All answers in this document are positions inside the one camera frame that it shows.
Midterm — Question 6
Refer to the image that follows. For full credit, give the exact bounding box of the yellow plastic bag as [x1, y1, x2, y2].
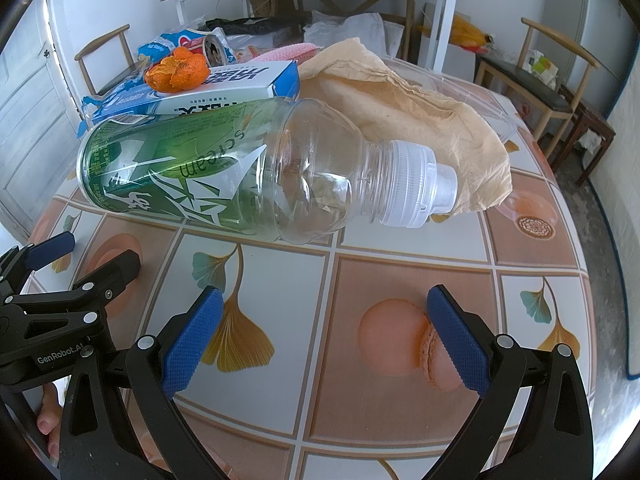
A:
[447, 12, 493, 53]

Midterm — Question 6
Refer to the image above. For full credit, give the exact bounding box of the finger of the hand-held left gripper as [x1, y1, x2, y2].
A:
[2, 250, 142, 323]
[0, 232, 77, 302]

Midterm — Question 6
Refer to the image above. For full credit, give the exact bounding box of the blue plastic wrapper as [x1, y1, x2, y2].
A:
[81, 80, 168, 138]

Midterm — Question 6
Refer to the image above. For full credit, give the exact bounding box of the dark wooden stool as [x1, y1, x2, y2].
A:
[557, 82, 618, 186]

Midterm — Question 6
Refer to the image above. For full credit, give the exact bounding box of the white plastic bag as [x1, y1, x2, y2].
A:
[522, 50, 561, 86]

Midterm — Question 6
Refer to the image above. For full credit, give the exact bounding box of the person's left hand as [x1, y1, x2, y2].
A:
[36, 381, 64, 462]

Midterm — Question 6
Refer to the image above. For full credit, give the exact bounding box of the blue white medicine box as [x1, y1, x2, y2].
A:
[150, 60, 302, 118]

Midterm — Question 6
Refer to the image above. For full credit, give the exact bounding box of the ginkgo print tablecloth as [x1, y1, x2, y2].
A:
[25, 55, 598, 480]

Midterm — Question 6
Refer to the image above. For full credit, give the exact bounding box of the brown crumpled paper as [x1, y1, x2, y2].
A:
[298, 38, 513, 216]

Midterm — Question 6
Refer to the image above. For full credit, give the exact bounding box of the clear plastic bag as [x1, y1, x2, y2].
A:
[385, 55, 521, 146]

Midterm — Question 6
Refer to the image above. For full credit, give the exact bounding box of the black cloth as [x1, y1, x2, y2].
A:
[197, 17, 281, 36]

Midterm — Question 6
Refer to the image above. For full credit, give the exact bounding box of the white door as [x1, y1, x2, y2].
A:
[0, 35, 86, 241]

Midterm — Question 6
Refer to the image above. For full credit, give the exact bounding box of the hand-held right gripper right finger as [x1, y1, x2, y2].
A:
[417, 284, 596, 480]

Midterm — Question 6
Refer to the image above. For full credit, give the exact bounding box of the wooden chair dark seat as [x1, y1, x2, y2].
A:
[472, 17, 601, 158]
[74, 24, 151, 96]

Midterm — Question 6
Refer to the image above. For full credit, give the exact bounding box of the white woven sack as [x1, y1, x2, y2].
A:
[302, 10, 388, 56]

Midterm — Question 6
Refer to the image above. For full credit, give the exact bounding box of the brown cardboard box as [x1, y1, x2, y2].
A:
[247, 0, 296, 21]

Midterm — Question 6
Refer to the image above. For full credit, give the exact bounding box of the green label plastic bottle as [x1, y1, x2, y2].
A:
[77, 96, 460, 247]

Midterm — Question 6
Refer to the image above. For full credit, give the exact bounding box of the orange peel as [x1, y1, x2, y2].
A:
[144, 46, 210, 94]

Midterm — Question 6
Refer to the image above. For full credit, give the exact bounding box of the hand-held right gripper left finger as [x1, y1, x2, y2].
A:
[60, 286, 236, 480]

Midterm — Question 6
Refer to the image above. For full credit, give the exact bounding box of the pink knitted cloth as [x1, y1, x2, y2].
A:
[250, 42, 321, 66]

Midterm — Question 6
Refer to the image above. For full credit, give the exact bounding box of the blue clear snack packet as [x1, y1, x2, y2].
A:
[137, 30, 206, 61]

